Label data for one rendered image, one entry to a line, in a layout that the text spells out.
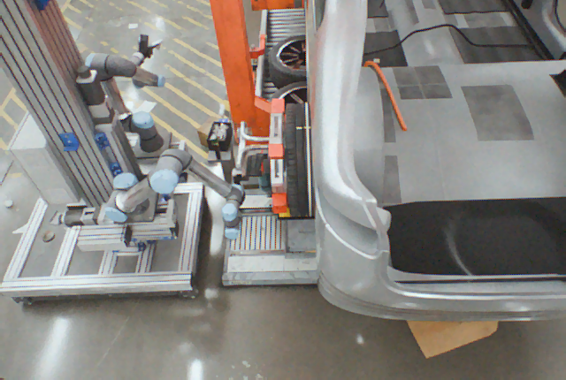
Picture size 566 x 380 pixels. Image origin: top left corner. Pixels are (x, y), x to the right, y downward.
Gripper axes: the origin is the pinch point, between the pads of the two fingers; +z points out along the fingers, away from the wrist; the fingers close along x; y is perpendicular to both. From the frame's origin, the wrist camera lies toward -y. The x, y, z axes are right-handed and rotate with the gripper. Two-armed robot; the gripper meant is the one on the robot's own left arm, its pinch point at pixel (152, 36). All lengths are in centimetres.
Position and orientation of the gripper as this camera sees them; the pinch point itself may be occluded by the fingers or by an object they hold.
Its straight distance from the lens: 321.7
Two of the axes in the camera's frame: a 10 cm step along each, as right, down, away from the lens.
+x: 9.7, 2.2, -1.0
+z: 2.3, -7.3, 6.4
